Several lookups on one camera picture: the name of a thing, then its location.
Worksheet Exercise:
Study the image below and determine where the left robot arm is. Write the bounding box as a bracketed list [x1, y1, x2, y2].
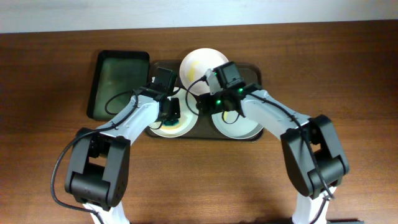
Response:
[65, 68, 180, 223]

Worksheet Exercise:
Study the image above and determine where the green yellow sponge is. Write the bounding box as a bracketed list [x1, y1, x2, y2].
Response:
[162, 119, 181, 130]

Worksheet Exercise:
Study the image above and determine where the white plate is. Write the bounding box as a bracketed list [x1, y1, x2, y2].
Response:
[149, 87, 198, 138]
[179, 48, 229, 96]

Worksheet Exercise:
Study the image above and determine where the light blue plate right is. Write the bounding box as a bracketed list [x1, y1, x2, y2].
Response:
[211, 111, 263, 139]

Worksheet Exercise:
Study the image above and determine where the white plate top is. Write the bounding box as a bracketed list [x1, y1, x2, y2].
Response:
[179, 48, 229, 96]

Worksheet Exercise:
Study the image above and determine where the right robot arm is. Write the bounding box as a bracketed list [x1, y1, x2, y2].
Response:
[197, 62, 350, 223]

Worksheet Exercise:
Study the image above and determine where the black water tray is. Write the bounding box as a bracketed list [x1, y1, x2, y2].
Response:
[86, 50, 150, 121]

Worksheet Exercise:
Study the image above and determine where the brown serving tray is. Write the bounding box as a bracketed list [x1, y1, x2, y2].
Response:
[145, 60, 264, 141]

